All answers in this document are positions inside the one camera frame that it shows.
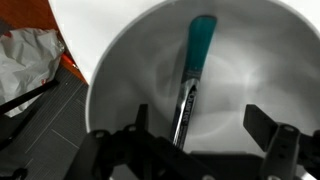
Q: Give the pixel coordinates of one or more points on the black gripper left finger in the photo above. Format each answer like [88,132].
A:
[146,156]

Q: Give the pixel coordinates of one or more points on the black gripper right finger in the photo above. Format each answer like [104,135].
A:
[285,146]

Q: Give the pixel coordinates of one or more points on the teal and silver pen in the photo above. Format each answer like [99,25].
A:
[200,33]

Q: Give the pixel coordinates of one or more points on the white round bowl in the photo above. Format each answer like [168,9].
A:
[263,52]

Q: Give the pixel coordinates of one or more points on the white plastic bag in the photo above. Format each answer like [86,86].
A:
[29,58]

